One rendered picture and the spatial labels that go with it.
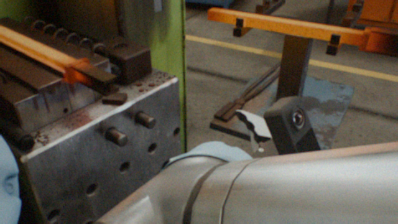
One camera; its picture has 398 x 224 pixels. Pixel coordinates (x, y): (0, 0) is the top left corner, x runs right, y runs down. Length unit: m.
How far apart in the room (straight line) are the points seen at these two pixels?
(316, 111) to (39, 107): 0.70
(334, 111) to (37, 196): 0.76
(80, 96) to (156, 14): 0.38
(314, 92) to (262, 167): 0.95
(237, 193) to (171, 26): 0.93
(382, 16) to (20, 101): 3.63
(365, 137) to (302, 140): 1.98
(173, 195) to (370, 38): 0.65
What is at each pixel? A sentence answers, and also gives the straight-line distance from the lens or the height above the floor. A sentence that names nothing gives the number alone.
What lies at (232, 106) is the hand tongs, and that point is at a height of 0.77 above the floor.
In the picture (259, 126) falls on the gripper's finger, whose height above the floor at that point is 1.00.
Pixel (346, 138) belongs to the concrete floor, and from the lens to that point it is 2.31.
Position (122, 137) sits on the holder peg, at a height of 0.88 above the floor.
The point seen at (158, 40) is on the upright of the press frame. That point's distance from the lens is 1.03.
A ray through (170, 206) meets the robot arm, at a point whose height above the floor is 1.14.
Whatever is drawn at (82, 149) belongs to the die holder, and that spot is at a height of 0.87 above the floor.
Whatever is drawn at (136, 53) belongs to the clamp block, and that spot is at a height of 0.98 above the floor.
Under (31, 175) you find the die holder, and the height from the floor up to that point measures 0.88.
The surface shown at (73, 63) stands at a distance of 0.68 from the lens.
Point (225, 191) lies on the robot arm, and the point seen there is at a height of 1.17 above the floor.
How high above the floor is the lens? 1.29
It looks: 34 degrees down
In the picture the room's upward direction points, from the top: straight up
